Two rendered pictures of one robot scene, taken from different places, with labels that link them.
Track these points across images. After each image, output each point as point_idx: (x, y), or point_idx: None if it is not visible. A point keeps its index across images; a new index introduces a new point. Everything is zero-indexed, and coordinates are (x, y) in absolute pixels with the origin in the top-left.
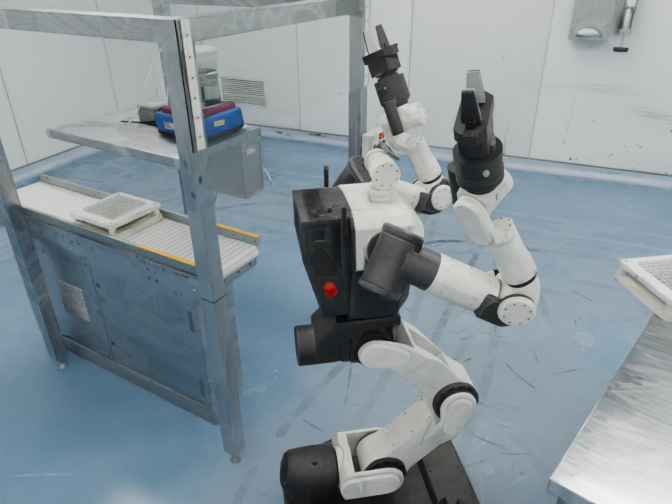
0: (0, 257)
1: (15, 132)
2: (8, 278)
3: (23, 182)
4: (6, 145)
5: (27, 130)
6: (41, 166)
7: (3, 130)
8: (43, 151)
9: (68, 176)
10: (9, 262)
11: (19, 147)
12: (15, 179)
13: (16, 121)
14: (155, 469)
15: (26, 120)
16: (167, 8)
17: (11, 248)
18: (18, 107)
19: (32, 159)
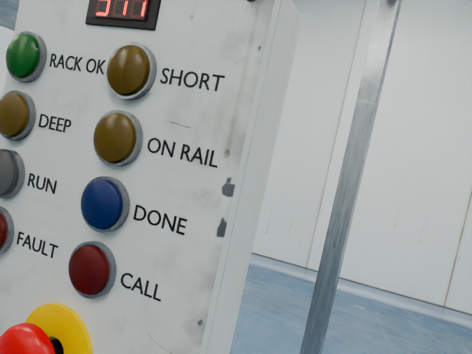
0: (275, 315)
1: (449, 270)
2: (239, 321)
3: (421, 315)
4: (431, 276)
5: (463, 276)
6: (458, 318)
7: (437, 262)
8: (470, 306)
9: (463, 336)
10: (268, 319)
11: (444, 286)
12: (420, 310)
13: (456, 262)
14: None
15: (468, 267)
16: (392, 3)
17: (294, 319)
18: (466, 251)
19: (452, 305)
